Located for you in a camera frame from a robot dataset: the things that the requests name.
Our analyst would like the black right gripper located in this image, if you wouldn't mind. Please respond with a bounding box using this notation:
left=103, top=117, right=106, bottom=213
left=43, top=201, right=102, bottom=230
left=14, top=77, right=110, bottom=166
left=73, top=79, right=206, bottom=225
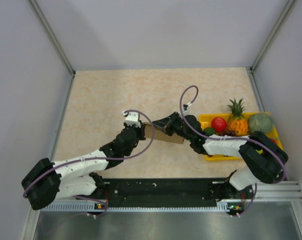
left=152, top=111, right=194, bottom=143

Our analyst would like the brown cardboard box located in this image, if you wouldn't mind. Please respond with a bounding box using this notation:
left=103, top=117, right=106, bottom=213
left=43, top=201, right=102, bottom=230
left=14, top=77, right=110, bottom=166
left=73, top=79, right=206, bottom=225
left=143, top=122, right=184, bottom=145

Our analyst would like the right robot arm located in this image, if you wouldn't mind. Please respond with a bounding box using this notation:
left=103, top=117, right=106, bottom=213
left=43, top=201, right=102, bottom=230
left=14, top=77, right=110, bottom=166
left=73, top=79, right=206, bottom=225
left=153, top=112, right=289, bottom=198

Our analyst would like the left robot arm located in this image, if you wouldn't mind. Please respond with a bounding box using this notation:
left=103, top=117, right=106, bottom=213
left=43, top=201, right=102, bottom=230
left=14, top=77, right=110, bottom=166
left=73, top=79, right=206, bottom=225
left=21, top=124, right=146, bottom=210

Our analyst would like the yellow plastic tray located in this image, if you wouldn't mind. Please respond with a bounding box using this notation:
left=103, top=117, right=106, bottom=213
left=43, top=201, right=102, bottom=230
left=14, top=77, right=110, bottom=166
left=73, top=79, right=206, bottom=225
left=198, top=113, right=283, bottom=162

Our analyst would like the green lime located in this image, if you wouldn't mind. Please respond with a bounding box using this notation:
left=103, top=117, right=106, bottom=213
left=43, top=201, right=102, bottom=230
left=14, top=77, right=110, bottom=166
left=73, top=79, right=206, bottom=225
left=203, top=127, right=217, bottom=136

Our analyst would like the red apple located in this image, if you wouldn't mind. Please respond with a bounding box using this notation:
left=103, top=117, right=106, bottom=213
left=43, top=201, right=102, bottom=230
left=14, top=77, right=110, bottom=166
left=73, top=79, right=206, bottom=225
left=211, top=117, right=227, bottom=133

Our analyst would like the purple grape bunch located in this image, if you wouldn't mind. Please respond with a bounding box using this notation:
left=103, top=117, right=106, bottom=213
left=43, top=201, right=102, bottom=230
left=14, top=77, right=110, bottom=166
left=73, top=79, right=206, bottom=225
left=218, top=130, right=237, bottom=137

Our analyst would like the orange pineapple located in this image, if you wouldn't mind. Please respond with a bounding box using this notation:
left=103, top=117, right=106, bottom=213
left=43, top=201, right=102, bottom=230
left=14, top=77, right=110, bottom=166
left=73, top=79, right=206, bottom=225
left=227, top=98, right=249, bottom=137

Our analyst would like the green melon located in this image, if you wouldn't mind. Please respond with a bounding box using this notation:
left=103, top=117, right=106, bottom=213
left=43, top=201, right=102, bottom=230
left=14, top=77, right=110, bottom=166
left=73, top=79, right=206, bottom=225
left=248, top=112, right=274, bottom=134

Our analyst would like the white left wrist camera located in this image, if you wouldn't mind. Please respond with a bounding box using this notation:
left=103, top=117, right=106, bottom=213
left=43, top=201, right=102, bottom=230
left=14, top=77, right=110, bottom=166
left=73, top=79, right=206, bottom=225
left=122, top=110, right=142, bottom=128

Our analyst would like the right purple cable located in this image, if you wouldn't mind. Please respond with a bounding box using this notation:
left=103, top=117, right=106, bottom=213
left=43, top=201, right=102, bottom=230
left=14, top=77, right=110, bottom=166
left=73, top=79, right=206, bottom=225
left=179, top=85, right=288, bottom=218

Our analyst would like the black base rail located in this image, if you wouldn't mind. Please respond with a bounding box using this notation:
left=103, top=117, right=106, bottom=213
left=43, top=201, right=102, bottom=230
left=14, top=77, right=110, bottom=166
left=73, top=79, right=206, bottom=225
left=75, top=177, right=257, bottom=208

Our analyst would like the right aluminium frame post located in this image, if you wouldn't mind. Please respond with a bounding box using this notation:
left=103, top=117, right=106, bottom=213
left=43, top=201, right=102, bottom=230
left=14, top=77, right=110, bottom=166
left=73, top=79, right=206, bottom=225
left=248, top=0, right=298, bottom=76

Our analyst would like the aluminium frame post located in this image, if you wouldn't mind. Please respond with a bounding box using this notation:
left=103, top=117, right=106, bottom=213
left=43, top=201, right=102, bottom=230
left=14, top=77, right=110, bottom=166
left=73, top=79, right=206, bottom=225
left=248, top=0, right=298, bottom=76
left=27, top=0, right=76, bottom=77

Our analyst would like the left aluminium frame post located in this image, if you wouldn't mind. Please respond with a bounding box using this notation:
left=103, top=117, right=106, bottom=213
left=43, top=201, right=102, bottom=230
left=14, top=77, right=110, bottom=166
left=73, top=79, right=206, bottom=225
left=27, top=0, right=76, bottom=77

